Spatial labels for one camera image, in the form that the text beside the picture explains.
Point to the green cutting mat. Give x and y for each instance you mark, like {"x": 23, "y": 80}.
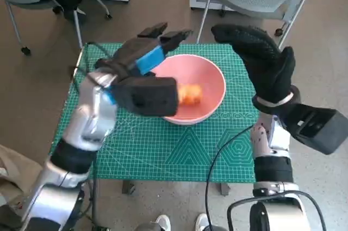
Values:
{"x": 152, "y": 149}

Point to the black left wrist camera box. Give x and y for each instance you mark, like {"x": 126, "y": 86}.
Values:
{"x": 146, "y": 95}

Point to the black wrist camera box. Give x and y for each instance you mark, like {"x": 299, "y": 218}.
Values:
{"x": 318, "y": 130}
{"x": 146, "y": 95}

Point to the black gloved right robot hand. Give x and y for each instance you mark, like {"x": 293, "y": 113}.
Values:
{"x": 272, "y": 73}

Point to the grey table leg bracket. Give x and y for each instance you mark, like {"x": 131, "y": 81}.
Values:
{"x": 128, "y": 187}
{"x": 224, "y": 189}

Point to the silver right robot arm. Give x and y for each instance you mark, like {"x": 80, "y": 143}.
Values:
{"x": 267, "y": 144}

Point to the person's leg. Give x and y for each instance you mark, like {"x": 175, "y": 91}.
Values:
{"x": 16, "y": 165}

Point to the pink bowl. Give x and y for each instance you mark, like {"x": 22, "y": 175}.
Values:
{"x": 206, "y": 78}

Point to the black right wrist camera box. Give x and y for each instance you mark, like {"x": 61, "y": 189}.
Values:
{"x": 318, "y": 130}

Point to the white shoe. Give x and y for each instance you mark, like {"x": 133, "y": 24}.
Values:
{"x": 202, "y": 223}
{"x": 163, "y": 223}

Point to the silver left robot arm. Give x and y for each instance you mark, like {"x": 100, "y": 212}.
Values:
{"x": 89, "y": 117}

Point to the rectangular toy toast bread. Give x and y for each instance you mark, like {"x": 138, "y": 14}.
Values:
{"x": 190, "y": 95}

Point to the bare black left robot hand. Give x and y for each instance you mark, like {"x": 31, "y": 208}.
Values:
{"x": 141, "y": 54}

